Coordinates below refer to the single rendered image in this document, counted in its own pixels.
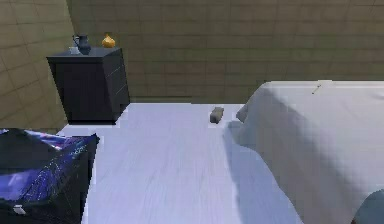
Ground small grey block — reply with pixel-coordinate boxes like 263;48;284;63
209;106;225;125

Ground black chest of drawers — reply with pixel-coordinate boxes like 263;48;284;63
46;46;131;126

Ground yellow round vase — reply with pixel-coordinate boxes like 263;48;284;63
101;32;117;49

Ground dark blue jug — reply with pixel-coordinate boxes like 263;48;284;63
72;33;92;56

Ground white bed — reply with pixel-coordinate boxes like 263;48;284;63
227;79;384;224

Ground black box with blue print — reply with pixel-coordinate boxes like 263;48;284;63
0;128;101;224

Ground grey blue pillow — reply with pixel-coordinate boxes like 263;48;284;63
351;188;384;224

